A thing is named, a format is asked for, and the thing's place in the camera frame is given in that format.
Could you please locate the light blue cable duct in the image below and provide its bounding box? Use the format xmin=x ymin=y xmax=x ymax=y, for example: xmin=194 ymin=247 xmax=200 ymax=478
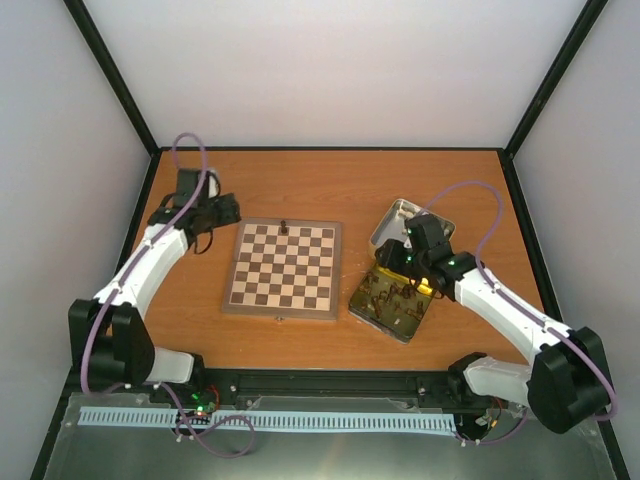
xmin=77 ymin=406 xmax=456 ymax=436

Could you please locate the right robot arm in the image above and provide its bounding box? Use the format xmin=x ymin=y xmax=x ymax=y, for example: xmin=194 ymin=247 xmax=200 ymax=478
xmin=375 ymin=212 xmax=618 ymax=434

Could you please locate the wooden folding chess board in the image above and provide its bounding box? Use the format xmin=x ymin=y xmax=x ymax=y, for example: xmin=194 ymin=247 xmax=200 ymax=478
xmin=221 ymin=217 xmax=342 ymax=321

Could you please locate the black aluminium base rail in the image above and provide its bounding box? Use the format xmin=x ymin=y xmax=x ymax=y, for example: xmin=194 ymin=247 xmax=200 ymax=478
xmin=171 ymin=368 xmax=507 ymax=411

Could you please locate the pile of white chess pieces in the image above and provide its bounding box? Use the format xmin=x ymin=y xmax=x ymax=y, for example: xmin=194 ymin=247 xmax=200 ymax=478
xmin=395 ymin=208 xmax=415 ymax=237

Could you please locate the gold tin tray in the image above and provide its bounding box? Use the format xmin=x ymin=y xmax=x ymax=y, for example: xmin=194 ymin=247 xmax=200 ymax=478
xmin=348 ymin=263 xmax=434 ymax=344

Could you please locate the pile of dark chess pieces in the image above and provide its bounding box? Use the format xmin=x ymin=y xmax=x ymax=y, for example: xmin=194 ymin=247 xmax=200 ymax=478
xmin=350 ymin=270 xmax=433 ymax=322

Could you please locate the black frame post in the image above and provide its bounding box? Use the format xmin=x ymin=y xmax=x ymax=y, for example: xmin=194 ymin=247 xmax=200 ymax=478
xmin=63 ymin=0 xmax=161 ymax=156
xmin=502 ymin=0 xmax=608 ymax=163

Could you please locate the purple cable loop front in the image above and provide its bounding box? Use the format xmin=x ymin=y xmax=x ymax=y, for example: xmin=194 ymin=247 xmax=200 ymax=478
xmin=159 ymin=384 xmax=256 ymax=459

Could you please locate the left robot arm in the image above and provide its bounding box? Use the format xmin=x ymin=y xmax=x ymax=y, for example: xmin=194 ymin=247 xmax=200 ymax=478
xmin=68 ymin=168 xmax=241 ymax=403

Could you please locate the small green circuit board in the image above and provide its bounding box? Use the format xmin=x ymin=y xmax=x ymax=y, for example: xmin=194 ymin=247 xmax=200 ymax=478
xmin=182 ymin=392 xmax=219 ymax=419

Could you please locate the black frame post right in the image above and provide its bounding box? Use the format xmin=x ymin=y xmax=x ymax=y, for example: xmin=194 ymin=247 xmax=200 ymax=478
xmin=502 ymin=0 xmax=608 ymax=163

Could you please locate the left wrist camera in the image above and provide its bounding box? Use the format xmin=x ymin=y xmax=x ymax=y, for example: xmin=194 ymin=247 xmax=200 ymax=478
xmin=203 ymin=169 xmax=221 ymax=198

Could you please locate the black frame post left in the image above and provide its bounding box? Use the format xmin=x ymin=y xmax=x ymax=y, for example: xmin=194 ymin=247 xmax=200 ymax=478
xmin=63 ymin=0 xmax=161 ymax=156

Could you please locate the silver tin tray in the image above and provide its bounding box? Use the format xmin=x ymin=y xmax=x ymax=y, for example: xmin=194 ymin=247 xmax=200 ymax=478
xmin=369 ymin=198 xmax=427 ymax=258

